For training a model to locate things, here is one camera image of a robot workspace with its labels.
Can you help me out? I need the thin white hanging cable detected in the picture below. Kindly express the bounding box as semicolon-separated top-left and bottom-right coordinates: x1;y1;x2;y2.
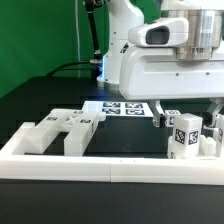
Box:
76;0;82;78

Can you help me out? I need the white U-shaped fence frame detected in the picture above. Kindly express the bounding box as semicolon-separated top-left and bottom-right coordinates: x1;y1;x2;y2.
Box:
0;122;224;186

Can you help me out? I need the white chair seat block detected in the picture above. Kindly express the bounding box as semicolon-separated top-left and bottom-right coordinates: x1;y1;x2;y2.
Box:
167;132;217;159

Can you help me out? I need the black robot cable hose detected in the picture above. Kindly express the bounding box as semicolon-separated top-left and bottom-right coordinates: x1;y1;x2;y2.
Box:
45;0;103;78

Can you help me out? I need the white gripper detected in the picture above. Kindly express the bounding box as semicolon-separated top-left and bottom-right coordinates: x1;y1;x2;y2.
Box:
119;17;224;128

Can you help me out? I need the white chair back frame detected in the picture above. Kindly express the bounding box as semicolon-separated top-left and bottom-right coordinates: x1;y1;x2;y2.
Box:
25;109;106;157

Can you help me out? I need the white paper marker sheet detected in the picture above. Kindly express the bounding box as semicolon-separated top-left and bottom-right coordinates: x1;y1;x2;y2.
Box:
82;101;153;118

